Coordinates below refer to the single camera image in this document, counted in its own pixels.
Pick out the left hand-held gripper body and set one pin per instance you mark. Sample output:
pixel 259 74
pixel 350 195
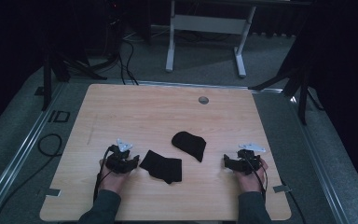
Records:
pixel 117 157

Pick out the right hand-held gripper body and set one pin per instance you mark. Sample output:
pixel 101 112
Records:
pixel 250 158

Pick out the rounded black sock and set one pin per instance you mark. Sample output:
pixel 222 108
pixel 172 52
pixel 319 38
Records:
pixel 191 144

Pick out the person's left hand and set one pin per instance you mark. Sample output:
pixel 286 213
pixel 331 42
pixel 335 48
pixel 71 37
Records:
pixel 113 182

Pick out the person's right hand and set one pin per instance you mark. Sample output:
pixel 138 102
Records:
pixel 251 182

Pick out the grey table grommet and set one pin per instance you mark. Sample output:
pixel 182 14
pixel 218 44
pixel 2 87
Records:
pixel 203 100

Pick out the black tape floor mark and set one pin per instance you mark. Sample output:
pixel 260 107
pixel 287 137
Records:
pixel 59 116

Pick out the black metal stand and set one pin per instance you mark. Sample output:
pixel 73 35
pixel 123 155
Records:
pixel 62 67
pixel 298 84

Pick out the metal floor rail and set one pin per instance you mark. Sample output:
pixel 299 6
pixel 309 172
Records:
pixel 21 149
pixel 320 168

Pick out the white desk frame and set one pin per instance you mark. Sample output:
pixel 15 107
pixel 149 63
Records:
pixel 208 25

